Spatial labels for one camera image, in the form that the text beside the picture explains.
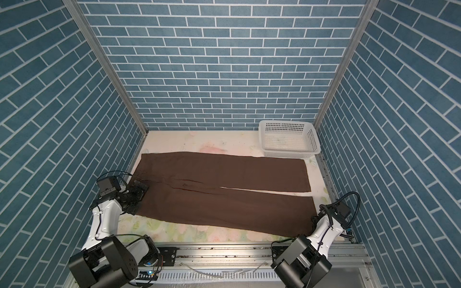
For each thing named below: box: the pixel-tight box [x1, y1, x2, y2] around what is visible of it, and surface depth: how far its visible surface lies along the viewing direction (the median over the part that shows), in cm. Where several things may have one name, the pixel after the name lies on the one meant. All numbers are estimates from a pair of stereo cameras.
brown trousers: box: [135, 151, 319, 237], surface depth 94 cm
